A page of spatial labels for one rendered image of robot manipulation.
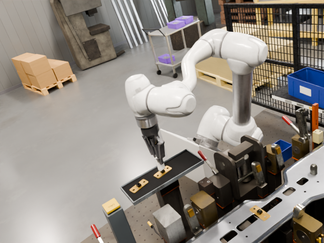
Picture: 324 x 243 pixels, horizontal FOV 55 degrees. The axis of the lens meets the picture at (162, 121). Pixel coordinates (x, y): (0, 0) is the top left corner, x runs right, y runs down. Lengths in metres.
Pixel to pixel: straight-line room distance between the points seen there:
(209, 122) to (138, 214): 0.70
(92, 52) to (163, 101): 6.66
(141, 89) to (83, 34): 6.48
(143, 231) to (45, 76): 5.44
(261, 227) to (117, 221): 0.58
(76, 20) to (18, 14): 1.39
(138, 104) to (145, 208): 0.93
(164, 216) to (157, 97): 0.48
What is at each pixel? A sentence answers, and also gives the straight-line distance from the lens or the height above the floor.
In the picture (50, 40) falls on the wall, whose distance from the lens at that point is 8.39.
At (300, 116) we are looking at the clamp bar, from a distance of 1.60.
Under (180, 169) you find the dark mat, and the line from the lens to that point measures 1.40.
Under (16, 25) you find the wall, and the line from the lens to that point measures 8.17.
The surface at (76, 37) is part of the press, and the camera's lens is 7.55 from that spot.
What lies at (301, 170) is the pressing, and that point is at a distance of 1.58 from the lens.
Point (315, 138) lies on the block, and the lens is 1.73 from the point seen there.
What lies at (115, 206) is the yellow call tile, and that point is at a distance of 1.33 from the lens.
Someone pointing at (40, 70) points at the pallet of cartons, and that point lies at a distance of 6.87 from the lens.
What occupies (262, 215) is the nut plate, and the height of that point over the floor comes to 1.00.
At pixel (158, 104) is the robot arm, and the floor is 1.55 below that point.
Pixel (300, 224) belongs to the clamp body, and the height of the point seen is 1.04.
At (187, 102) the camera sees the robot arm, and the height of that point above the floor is 1.55.
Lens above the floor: 2.01
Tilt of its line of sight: 28 degrees down
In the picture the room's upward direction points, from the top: 15 degrees counter-clockwise
